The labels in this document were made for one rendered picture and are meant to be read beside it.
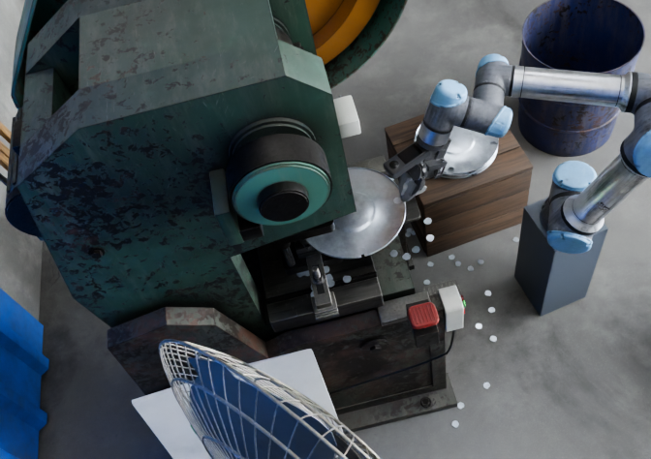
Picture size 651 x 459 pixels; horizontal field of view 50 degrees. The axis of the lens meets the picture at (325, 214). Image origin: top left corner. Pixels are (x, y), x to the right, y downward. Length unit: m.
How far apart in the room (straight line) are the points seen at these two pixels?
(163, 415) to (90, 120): 1.04
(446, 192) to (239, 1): 1.26
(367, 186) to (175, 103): 0.83
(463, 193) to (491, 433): 0.79
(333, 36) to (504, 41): 1.65
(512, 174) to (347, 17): 0.93
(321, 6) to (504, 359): 1.34
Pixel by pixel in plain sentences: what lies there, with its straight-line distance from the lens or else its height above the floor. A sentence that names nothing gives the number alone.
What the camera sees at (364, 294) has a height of 0.70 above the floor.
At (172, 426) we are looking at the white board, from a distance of 2.12.
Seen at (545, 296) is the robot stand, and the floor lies 0.15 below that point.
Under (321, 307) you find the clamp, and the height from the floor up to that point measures 0.74.
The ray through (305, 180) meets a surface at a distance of 1.23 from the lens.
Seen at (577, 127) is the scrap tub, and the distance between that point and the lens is 2.84.
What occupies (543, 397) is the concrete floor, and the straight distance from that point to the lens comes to 2.49.
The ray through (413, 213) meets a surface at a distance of 1.86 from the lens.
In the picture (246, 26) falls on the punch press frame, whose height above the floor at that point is 1.50.
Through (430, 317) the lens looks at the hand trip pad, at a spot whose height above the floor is 0.76.
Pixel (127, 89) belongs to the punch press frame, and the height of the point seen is 1.50.
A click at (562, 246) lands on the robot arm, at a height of 0.61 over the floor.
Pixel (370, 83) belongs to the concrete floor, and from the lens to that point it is 3.26.
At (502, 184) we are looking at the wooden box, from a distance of 2.50.
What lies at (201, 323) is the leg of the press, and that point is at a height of 0.86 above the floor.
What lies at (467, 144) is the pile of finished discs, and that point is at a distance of 2.50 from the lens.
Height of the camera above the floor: 2.33
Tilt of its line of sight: 55 degrees down
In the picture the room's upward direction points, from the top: 15 degrees counter-clockwise
